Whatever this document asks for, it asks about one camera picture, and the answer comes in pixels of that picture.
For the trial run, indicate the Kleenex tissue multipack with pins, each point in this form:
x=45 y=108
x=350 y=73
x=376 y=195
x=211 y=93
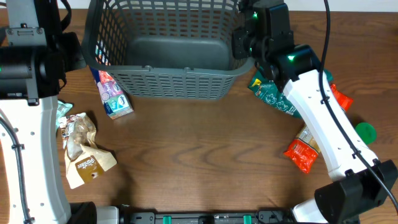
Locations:
x=116 y=103

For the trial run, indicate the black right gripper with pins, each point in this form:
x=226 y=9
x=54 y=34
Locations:
x=241 y=38

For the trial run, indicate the mint green wipes packet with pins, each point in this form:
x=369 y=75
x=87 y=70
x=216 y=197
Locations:
x=62 y=110

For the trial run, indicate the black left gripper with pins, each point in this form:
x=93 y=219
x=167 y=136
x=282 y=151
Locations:
x=71 y=52

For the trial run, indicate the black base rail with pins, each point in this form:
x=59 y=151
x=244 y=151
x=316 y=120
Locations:
x=261 y=217

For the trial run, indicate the beige paper snack bag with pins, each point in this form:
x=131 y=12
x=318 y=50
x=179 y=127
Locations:
x=84 y=161

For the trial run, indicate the grey plastic basket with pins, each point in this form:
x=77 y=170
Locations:
x=165 y=48

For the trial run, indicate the green lid jar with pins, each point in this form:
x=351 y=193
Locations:
x=366 y=132

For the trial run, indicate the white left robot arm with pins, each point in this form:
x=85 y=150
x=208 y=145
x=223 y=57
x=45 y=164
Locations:
x=34 y=65

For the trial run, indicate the green Nescafe coffee bag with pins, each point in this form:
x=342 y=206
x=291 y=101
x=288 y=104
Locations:
x=267 y=91

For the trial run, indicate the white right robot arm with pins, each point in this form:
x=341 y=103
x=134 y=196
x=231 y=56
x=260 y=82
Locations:
x=359 y=180

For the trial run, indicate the orange noodle packet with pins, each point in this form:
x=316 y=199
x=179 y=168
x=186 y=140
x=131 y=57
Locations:
x=304 y=150

